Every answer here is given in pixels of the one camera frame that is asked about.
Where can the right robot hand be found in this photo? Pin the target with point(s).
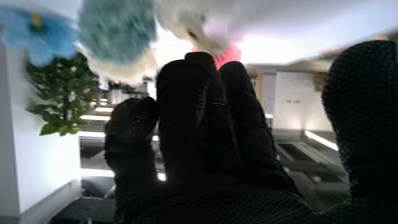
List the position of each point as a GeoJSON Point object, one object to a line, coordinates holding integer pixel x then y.
{"type": "Point", "coordinates": [207, 160]}

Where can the green potted plant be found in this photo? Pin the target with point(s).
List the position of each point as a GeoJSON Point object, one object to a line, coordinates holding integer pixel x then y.
{"type": "Point", "coordinates": [63, 96]}

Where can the pink flower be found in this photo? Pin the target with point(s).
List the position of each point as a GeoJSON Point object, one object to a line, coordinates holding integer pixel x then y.
{"type": "Point", "coordinates": [228, 56]}

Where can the pale green flower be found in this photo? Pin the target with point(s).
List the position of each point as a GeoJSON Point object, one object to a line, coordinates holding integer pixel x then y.
{"type": "Point", "coordinates": [189, 25]}

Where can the teal flower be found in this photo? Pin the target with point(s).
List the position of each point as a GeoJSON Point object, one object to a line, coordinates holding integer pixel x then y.
{"type": "Point", "coordinates": [116, 31]}

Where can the blue flower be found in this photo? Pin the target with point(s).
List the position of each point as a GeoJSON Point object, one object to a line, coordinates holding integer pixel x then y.
{"type": "Point", "coordinates": [36, 33]}

